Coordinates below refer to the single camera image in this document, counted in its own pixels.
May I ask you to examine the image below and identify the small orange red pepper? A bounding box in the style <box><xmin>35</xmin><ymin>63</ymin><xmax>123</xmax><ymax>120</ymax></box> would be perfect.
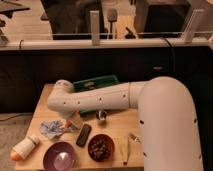
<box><xmin>65</xmin><ymin>120</ymin><xmax>73</xmax><ymax>128</ymax></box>

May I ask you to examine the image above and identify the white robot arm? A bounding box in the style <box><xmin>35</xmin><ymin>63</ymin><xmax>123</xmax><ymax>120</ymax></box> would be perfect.
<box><xmin>47</xmin><ymin>76</ymin><xmax>204</xmax><ymax>171</ymax></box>

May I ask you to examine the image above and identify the green plastic bin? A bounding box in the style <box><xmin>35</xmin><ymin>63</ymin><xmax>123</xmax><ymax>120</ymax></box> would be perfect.
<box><xmin>72</xmin><ymin>74</ymin><xmax>120</xmax><ymax>118</ymax></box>

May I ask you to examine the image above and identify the small silver black object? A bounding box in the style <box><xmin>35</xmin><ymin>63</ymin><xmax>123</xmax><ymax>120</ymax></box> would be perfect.
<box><xmin>96</xmin><ymin>110</ymin><xmax>107</xmax><ymax>125</ymax></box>

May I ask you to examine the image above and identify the black remote control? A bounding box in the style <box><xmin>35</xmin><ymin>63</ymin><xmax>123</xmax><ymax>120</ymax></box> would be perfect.
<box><xmin>76</xmin><ymin>124</ymin><xmax>92</xmax><ymax>147</ymax></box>

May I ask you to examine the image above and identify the dark bowl with beans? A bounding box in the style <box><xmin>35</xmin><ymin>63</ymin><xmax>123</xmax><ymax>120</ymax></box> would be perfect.
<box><xmin>88</xmin><ymin>134</ymin><xmax>115</xmax><ymax>162</ymax></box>

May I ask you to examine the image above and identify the blue white crumpled cloth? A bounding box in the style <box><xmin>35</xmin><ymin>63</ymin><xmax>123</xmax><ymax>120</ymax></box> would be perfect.
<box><xmin>39</xmin><ymin>120</ymin><xmax>65</xmax><ymax>140</ymax></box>

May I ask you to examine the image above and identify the purple bowl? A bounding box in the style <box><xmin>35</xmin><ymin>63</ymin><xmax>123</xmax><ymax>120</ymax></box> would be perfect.
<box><xmin>43</xmin><ymin>142</ymin><xmax>76</xmax><ymax>171</ymax></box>

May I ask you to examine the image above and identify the white horizontal rail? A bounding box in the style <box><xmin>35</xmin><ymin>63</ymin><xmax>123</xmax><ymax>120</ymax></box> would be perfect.
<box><xmin>0</xmin><ymin>37</ymin><xmax>213</xmax><ymax>51</ymax></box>

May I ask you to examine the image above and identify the black cable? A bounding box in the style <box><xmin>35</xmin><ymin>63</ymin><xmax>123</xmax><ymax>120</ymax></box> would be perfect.
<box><xmin>161</xmin><ymin>37</ymin><xmax>178</xmax><ymax>79</ymax></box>

